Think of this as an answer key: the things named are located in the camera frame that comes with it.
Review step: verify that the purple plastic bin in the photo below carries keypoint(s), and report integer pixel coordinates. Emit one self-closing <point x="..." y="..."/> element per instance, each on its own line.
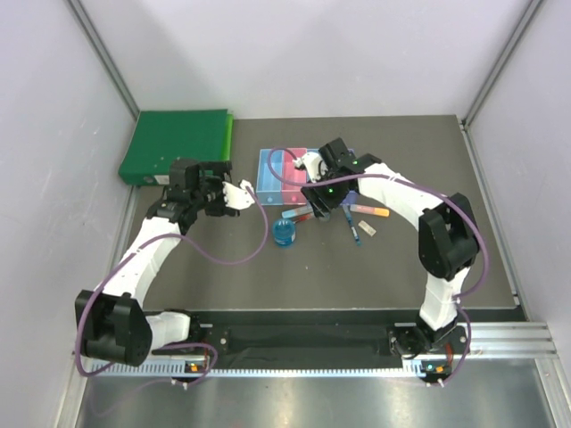
<point x="351" y="196"/>

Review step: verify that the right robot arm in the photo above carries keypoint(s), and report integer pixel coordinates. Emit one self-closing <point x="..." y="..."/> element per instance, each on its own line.
<point x="447" y="247"/>

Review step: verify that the light blue end bin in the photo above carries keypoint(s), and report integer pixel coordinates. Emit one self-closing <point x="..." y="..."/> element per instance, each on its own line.
<point x="268" y="187"/>

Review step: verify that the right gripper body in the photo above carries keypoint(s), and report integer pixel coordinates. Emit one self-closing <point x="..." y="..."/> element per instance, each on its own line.
<point x="326" y="193"/>

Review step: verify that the small clear eraser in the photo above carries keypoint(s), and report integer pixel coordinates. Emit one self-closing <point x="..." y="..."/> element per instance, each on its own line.
<point x="367" y="228"/>

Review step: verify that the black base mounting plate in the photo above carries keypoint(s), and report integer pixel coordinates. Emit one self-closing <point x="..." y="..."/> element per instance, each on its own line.
<point x="334" y="357"/>

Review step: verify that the red pen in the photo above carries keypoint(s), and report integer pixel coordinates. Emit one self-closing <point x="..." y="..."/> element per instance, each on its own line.
<point x="304" y="218"/>

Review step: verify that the dark green ring binder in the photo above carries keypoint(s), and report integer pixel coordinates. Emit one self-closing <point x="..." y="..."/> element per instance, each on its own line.
<point x="160" y="137"/>

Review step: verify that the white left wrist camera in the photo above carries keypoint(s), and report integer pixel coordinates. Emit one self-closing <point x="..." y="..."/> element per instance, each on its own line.
<point x="238" y="197"/>

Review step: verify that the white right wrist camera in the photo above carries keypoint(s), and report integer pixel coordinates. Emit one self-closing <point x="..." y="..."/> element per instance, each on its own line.
<point x="311" y="162"/>

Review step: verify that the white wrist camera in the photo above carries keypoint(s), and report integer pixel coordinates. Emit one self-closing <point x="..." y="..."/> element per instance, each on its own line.
<point x="311" y="162"/>
<point x="238" y="197"/>

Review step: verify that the light green plastic folder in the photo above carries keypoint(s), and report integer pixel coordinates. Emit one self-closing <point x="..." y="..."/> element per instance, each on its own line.
<point x="227" y="141"/>

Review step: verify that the blue pen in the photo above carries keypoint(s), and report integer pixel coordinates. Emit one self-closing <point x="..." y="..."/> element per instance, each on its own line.
<point x="348" y="216"/>

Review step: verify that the aluminium rail frame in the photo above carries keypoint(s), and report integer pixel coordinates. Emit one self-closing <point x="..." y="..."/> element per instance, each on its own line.
<point x="499" y="340"/>

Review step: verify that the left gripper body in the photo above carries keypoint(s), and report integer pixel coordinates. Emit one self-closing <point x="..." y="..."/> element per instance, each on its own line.
<point x="211" y="188"/>

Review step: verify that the blue capped glue stick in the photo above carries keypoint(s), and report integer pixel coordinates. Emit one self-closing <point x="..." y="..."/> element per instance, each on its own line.
<point x="297" y="212"/>

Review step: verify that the slotted cable duct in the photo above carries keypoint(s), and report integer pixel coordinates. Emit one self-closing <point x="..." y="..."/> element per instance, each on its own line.
<point x="192" y="367"/>

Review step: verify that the blue round tape dispenser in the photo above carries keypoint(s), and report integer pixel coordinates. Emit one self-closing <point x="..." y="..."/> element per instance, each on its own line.
<point x="283" y="231"/>

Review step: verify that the pink orange highlighter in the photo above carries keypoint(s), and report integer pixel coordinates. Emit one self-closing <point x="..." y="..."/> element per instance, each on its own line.
<point x="368" y="210"/>

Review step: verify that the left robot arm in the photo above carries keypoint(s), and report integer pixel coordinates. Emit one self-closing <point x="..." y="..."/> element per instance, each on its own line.
<point x="111" y="322"/>

